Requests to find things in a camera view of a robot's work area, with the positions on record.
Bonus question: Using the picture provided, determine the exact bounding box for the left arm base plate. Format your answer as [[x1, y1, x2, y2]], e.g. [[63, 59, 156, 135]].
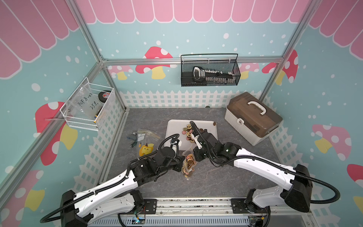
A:
[[132, 199, 157, 215]]

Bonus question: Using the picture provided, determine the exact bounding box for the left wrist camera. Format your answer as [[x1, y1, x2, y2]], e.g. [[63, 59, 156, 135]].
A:
[[170, 139, 182, 154]]

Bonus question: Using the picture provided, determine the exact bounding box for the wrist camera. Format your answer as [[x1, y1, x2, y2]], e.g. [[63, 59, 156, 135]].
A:
[[191, 132, 202, 149], [170, 139, 182, 154]]

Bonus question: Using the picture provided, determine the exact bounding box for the pile of round cookies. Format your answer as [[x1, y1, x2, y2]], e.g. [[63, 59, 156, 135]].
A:
[[182, 124, 195, 143]]

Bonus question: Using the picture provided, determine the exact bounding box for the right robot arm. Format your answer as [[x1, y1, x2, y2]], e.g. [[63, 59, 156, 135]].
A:
[[190, 121, 340, 213]]

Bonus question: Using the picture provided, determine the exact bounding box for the clear wall bin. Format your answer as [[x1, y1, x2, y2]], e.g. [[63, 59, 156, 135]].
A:
[[60, 78, 115, 131]]

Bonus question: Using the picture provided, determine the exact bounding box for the ziploc bag with yellow chick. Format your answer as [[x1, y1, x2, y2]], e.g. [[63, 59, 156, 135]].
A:
[[137, 129, 161, 157]]

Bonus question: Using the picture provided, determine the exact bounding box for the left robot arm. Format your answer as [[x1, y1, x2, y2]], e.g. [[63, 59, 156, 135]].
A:
[[40, 134, 185, 227]]

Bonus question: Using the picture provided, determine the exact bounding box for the socket wrench set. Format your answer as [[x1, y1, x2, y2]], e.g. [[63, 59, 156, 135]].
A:
[[192, 67, 235, 85]]

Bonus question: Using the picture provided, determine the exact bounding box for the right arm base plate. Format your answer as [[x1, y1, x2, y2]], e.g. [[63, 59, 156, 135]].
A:
[[231, 198, 256, 214]]

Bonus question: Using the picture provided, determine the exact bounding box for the black tape roll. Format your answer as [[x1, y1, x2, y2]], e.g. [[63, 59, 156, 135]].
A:
[[98, 90, 111, 103]]

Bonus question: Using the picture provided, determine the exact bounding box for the clear ziploc bag of cookies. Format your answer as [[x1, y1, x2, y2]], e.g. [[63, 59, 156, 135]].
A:
[[181, 150, 197, 180]]

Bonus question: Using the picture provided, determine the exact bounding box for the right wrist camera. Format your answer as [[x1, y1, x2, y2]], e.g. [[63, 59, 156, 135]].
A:
[[191, 132, 202, 149]]

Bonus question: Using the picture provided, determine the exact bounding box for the white box with brown lid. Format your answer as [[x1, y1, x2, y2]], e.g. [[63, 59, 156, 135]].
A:
[[225, 92, 283, 146]]

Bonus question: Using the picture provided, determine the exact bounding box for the white plastic tray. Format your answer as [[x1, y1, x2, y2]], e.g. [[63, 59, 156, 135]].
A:
[[165, 120, 218, 151]]

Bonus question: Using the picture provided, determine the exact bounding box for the black wire mesh basket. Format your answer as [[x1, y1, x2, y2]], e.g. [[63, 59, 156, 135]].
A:
[[180, 54, 241, 87]]

